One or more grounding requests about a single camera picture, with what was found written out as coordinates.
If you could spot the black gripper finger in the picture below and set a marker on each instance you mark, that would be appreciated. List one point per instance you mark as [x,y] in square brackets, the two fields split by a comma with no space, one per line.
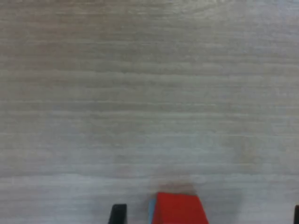
[118,214]
[296,215]

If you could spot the red cube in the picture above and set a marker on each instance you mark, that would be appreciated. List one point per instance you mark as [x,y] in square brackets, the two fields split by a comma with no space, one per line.
[180,210]

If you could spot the light blue tape piece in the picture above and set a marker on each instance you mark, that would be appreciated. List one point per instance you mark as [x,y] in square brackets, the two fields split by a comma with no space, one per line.
[151,211]

